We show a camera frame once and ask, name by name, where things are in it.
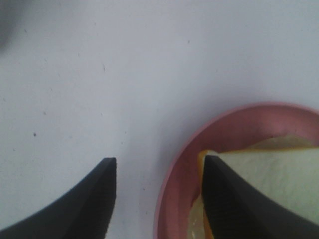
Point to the lower sandwich bread slice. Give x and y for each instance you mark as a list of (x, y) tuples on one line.
[(195, 228)]

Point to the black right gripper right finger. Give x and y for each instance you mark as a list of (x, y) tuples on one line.
[(233, 209)]

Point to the pink plate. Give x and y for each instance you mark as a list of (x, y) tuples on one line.
[(232, 130)]

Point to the sandwich bread slice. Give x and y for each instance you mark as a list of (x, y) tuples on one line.
[(195, 228), (288, 176)]

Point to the upper sandwich bread slice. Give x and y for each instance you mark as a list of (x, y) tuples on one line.
[(288, 176)]

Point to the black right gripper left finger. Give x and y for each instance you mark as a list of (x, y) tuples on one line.
[(84, 212)]

